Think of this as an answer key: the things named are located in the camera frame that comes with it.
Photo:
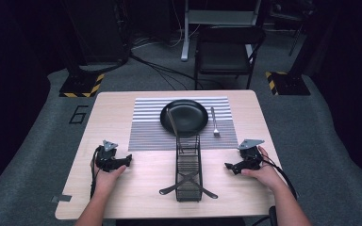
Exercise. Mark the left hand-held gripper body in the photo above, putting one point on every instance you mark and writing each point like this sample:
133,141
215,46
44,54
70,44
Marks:
106,158

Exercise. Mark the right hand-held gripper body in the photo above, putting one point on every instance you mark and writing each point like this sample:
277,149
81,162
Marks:
250,155

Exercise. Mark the person's left hand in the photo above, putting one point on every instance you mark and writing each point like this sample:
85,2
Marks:
106,180

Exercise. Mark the person's right hand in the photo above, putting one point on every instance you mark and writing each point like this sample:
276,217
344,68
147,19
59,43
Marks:
265,175

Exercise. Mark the grey striped placemat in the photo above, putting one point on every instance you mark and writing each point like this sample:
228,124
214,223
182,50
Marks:
144,132

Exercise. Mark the black utensil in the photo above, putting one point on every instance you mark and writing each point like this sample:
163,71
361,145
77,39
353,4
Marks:
208,193
169,189

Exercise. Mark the silver fork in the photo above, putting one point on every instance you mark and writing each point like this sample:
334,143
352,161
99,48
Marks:
214,121

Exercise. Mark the silver knife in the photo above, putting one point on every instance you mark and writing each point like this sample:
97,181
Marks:
171,121

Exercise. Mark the grey tape strip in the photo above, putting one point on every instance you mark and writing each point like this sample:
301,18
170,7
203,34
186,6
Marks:
61,198

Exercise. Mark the black round plate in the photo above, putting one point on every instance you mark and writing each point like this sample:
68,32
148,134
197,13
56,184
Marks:
188,116

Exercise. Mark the yellow black striped stand base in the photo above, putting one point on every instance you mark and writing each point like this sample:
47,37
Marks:
287,84
80,86

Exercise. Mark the black folding chair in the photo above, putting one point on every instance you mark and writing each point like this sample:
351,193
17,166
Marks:
223,53

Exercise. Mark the white desk frame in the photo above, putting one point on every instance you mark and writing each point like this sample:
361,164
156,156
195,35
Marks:
187,37

